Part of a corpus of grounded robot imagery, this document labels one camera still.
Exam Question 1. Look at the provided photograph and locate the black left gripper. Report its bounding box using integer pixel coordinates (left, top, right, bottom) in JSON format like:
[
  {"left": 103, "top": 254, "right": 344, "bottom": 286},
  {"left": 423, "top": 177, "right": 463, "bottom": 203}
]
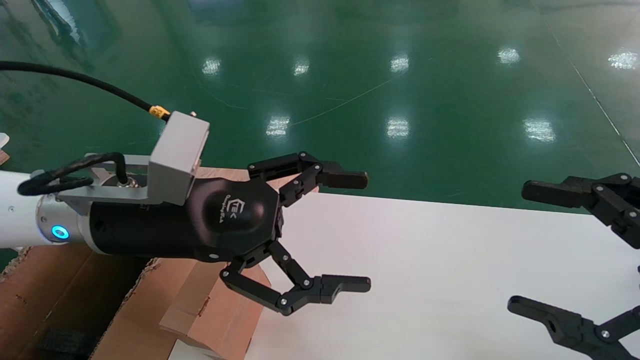
[{"left": 89, "top": 177, "right": 284, "bottom": 263}]

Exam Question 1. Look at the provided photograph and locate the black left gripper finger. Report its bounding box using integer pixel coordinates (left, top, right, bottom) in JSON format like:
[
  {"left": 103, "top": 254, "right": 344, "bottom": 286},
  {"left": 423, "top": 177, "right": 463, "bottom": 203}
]
[
  {"left": 247, "top": 151, "right": 369, "bottom": 208},
  {"left": 220, "top": 240, "right": 372, "bottom": 317}
]

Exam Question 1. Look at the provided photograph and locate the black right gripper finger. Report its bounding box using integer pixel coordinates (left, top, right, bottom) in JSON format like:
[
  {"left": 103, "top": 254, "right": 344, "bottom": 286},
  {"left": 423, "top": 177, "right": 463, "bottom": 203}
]
[
  {"left": 507, "top": 295, "right": 640, "bottom": 360},
  {"left": 521, "top": 173, "right": 640, "bottom": 249}
]

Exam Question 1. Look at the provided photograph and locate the small cardboard box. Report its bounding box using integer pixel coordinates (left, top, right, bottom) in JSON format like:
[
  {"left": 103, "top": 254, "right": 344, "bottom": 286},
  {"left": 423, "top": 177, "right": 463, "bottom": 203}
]
[{"left": 160, "top": 262, "right": 272, "bottom": 360}]

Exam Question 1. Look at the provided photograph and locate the large open cardboard box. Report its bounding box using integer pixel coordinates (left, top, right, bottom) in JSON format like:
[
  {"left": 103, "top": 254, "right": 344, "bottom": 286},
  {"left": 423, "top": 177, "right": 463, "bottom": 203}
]
[{"left": 0, "top": 242, "right": 211, "bottom": 360}]

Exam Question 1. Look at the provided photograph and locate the wooden pallet board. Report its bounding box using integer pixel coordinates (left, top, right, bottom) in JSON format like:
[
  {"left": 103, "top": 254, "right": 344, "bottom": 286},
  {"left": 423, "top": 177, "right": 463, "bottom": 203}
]
[{"left": 196, "top": 167, "right": 320, "bottom": 194}]

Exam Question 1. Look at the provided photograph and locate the black foam block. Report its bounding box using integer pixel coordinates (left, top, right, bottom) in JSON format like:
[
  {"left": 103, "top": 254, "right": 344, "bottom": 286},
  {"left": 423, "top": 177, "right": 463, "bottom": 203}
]
[{"left": 39, "top": 327, "right": 98, "bottom": 360}]

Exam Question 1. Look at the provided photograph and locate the silver camera mounting bracket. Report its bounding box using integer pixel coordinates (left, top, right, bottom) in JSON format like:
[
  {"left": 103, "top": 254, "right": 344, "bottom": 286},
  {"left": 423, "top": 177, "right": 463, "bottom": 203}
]
[{"left": 56, "top": 153, "right": 152, "bottom": 217}]

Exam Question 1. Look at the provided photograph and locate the black sleeved cable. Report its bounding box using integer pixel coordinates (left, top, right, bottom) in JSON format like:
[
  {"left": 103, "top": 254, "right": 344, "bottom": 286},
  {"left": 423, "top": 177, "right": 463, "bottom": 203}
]
[{"left": 17, "top": 152, "right": 129, "bottom": 197}]

